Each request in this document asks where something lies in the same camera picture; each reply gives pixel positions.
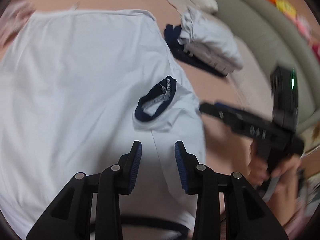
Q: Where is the pink crumpled garment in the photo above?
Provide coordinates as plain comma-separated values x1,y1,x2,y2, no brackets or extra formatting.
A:
0,2,36,46

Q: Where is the beige pillow blanket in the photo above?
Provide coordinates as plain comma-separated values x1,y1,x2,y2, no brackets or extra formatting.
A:
154,0,275,120

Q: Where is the white plush toy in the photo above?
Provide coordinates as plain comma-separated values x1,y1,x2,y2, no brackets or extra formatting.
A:
189,0,218,13

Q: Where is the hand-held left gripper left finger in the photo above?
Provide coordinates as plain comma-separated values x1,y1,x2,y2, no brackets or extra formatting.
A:
26,140,142,240

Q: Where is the grey-green padded headboard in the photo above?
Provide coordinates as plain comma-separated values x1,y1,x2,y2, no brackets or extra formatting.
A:
175,0,320,133

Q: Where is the stack of folded clothes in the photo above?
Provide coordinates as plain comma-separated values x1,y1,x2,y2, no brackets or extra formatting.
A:
164,6,244,77

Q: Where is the person's right forearm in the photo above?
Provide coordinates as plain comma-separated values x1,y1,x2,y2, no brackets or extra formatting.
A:
274,180,318,240

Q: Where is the person's right hand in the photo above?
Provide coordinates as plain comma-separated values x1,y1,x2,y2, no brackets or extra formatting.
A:
247,142,305,206

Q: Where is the white navy-trimmed t-shirt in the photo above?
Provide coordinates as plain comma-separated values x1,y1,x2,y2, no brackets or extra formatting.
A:
0,9,207,240

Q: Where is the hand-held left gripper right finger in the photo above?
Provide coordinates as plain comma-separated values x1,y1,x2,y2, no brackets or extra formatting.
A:
174,140,287,240

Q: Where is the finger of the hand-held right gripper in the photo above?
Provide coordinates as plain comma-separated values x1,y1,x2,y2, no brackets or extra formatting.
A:
199,101,248,131

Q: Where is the yellow square plush toy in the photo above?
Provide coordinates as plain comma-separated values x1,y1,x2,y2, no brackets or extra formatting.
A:
275,0,297,17

